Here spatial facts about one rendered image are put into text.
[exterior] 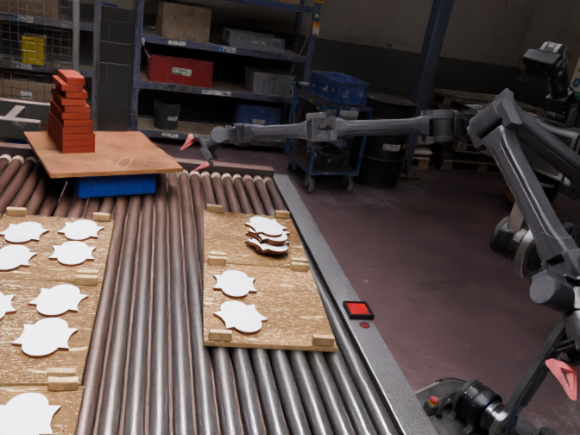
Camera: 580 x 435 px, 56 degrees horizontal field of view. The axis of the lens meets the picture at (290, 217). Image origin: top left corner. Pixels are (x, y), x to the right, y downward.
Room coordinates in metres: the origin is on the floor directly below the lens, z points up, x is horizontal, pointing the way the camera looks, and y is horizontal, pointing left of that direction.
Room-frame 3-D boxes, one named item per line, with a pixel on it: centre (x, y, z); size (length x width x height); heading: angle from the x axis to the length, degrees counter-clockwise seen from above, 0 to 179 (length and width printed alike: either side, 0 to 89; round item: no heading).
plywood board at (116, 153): (2.13, 0.81, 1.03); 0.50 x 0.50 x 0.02; 37
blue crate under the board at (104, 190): (2.08, 0.76, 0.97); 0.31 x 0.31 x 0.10; 37
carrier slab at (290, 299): (1.37, 0.03, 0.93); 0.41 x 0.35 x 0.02; 12
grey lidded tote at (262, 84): (6.21, 0.51, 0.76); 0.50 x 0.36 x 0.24; 116
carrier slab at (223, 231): (1.78, 0.12, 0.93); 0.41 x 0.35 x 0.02; 13
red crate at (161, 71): (5.90, 1.43, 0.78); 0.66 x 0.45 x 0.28; 110
